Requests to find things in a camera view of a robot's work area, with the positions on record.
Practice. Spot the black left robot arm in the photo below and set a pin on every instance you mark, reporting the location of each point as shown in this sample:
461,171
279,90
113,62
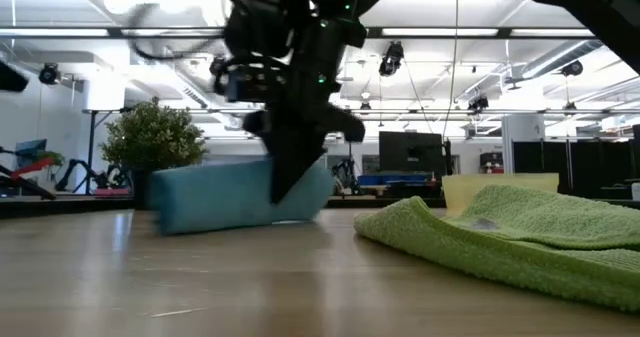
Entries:
11,79

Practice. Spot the black aluminium table frame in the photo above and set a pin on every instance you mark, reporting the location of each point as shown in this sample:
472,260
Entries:
75,207

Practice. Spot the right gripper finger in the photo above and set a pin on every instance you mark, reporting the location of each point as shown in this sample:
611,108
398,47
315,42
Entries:
292,172

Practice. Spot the small background plant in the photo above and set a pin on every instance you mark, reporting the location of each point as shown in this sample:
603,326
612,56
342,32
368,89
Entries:
52,157

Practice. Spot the black office partition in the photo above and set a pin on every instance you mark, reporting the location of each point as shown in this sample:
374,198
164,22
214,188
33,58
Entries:
585,167

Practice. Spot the background black robot arm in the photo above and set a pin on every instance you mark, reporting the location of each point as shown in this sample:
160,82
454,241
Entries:
75,169

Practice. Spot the black ceiling spotlight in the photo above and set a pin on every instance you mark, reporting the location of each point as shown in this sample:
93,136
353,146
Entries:
572,69
391,59
48,73
478,103

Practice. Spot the black overhead light bar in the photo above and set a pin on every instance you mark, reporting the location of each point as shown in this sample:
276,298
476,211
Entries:
550,33

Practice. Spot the small white box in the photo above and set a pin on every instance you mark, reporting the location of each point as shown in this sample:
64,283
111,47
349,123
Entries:
636,192

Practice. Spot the black computer monitor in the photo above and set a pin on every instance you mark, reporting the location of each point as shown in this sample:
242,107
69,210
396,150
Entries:
410,152

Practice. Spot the green potted plant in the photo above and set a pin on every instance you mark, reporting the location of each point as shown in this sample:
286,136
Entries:
150,137

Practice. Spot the blue storage bin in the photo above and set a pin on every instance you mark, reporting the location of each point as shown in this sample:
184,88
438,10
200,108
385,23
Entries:
400,179

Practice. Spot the red and black device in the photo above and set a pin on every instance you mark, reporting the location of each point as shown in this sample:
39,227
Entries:
30,169

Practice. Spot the white pillar cabinet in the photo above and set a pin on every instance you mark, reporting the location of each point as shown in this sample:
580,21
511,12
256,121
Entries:
522,147

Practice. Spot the background robot rig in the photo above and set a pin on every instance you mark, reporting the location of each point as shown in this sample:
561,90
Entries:
345,169

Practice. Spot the blue wall poster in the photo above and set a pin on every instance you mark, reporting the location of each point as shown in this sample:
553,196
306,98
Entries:
30,147

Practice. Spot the green microfiber towel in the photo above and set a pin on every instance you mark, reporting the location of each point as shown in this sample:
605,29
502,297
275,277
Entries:
525,237

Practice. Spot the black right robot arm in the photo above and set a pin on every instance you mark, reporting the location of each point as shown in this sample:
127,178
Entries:
590,7

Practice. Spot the pink flat object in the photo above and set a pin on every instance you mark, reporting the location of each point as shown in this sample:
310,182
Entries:
111,192

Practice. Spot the yellow plastic basket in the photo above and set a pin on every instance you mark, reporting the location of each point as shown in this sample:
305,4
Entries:
460,189

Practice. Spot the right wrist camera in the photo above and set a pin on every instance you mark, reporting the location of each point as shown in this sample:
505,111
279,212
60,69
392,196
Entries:
250,84

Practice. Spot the blue microfiber towel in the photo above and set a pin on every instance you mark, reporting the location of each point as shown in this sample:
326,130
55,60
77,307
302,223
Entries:
215,197

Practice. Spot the black stand pole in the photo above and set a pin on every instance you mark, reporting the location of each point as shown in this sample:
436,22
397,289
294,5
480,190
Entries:
91,147

